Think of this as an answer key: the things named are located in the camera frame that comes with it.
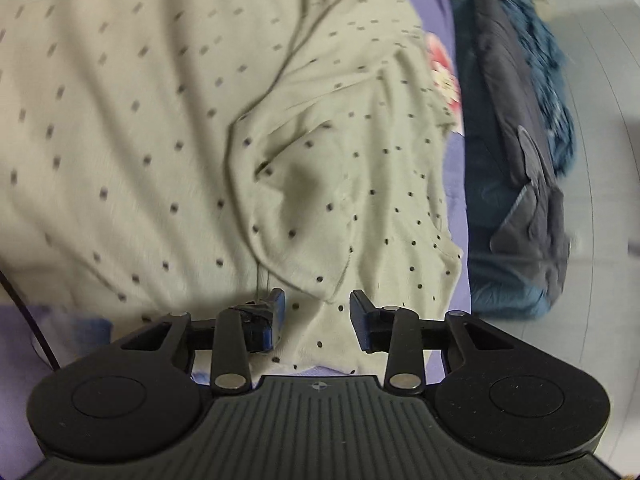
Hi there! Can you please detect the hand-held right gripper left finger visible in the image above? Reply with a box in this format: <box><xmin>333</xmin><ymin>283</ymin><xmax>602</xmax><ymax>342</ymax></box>
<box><xmin>120</xmin><ymin>288</ymin><xmax>287</xmax><ymax>395</ymax></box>

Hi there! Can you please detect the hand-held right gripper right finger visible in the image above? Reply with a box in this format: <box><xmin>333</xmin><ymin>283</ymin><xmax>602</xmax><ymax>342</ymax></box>
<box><xmin>349</xmin><ymin>288</ymin><xmax>519</xmax><ymax>392</ymax></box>

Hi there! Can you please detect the cream polka dot garment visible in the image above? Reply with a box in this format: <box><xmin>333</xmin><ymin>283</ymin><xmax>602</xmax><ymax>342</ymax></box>
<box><xmin>0</xmin><ymin>0</ymin><xmax>466</xmax><ymax>376</ymax></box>

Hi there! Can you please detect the purple floral blanket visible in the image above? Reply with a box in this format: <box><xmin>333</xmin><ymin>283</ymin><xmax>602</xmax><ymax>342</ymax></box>
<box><xmin>0</xmin><ymin>0</ymin><xmax>473</xmax><ymax>473</ymax></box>

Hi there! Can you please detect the grey towel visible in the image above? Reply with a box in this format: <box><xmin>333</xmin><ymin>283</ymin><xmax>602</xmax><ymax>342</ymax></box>
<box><xmin>490</xmin><ymin>125</ymin><xmax>572</xmax><ymax>291</ymax></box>

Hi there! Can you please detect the dark grey quilt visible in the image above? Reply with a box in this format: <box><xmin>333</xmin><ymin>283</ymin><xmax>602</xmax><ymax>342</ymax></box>
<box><xmin>450</xmin><ymin>0</ymin><xmax>556</xmax><ymax>201</ymax></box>

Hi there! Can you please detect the black cable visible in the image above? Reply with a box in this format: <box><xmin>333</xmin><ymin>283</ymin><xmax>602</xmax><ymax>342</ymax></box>
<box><xmin>0</xmin><ymin>270</ymin><xmax>58</xmax><ymax>372</ymax></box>

